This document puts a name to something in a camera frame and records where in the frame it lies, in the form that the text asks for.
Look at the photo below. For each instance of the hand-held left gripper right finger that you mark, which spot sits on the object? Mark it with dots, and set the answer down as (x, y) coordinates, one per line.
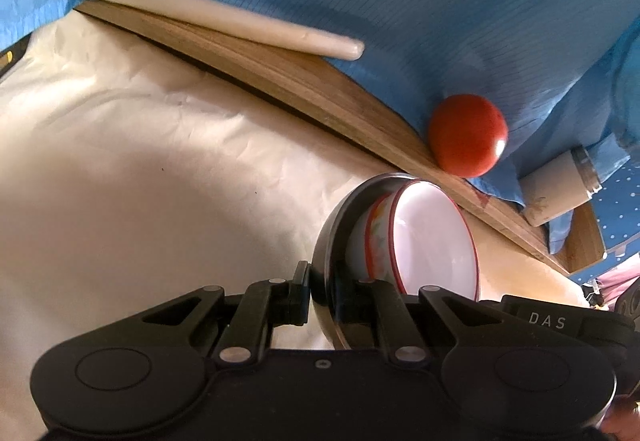
(347, 296)

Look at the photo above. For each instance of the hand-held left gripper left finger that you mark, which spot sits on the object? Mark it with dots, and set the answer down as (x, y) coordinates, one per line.
(301, 296)

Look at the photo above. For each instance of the stainless steel bowl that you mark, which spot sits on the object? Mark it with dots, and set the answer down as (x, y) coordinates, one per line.
(345, 216)

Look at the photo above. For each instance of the white bowl red rim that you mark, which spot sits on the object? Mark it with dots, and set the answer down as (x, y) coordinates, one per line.
(430, 241)

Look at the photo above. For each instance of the pink fabric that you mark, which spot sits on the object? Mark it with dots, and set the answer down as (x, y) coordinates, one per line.
(617, 283)

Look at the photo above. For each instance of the blue dotted cloth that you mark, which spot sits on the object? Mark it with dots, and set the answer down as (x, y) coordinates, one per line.
(617, 206)

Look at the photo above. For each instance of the white cylindrical bottle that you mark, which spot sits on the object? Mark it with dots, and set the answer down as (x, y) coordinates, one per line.
(555, 186)

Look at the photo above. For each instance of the cream tablecloth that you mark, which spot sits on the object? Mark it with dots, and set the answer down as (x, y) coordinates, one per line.
(150, 171)

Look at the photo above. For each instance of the red tomato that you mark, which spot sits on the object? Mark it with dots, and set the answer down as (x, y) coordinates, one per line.
(467, 136)

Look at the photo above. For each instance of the wooden cutting board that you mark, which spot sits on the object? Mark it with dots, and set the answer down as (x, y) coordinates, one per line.
(310, 91)

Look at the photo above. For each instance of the white rolling pin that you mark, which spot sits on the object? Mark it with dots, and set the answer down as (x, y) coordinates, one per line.
(220, 16)

